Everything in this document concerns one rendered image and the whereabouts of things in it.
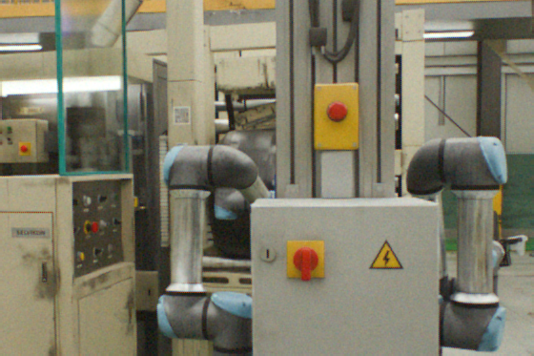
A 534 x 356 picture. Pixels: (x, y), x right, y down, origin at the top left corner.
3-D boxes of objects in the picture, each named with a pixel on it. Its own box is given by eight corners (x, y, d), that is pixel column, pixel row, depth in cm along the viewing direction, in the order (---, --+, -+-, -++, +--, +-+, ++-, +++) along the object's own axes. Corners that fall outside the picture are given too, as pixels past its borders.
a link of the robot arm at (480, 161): (447, 342, 183) (448, 137, 180) (507, 348, 175) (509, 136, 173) (437, 352, 173) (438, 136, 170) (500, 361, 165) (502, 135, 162)
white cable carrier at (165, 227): (160, 246, 293) (158, 136, 291) (165, 244, 298) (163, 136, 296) (170, 246, 292) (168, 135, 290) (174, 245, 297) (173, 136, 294)
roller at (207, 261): (197, 267, 280) (197, 257, 280) (200, 266, 284) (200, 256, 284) (280, 270, 270) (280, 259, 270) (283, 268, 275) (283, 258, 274)
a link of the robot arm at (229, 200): (243, 219, 224) (244, 185, 225) (211, 218, 227) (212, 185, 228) (249, 219, 232) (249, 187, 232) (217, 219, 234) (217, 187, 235)
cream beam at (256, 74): (215, 91, 308) (215, 57, 307) (230, 95, 332) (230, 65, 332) (352, 84, 292) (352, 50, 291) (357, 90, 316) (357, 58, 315)
